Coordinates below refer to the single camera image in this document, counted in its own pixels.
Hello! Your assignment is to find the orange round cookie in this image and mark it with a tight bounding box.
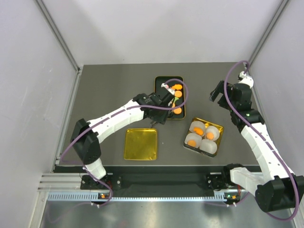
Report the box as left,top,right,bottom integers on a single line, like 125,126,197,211
206,132,214,140

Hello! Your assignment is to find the orange fish-shaped cookie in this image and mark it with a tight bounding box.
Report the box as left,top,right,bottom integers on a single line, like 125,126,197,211
193,127,204,136
171,84,183,90

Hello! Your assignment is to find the orange shell cookie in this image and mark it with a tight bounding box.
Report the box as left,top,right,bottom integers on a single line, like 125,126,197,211
187,140,197,147

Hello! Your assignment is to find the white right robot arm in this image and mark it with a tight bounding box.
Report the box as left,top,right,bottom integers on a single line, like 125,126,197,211
209,76,304,212

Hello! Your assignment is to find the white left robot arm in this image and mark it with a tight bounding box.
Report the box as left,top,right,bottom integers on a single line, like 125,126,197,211
71,92,174,188

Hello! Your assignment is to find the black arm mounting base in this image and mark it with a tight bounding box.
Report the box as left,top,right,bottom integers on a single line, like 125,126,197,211
81,172,233,194

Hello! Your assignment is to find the yellow dotted round biscuit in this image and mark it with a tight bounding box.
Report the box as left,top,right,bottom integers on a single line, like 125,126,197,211
174,90,183,98
173,107,182,115

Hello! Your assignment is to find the black gold-rimmed cookie tray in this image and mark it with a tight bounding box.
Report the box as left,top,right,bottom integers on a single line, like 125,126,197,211
154,76,186,120

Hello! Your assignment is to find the white paper cupcake liner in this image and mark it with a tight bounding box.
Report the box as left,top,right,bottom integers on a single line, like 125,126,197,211
199,139,218,154
184,133,202,149
205,126,220,141
189,121,206,135

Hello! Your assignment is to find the gold cookie tin box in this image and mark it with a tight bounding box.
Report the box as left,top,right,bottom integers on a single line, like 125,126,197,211
183,117,224,158

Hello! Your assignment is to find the gold tin lid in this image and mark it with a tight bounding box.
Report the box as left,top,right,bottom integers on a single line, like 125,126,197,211
123,128,158,161

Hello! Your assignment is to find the aluminium frame rail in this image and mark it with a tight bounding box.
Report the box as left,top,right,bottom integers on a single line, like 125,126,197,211
38,173,242,203

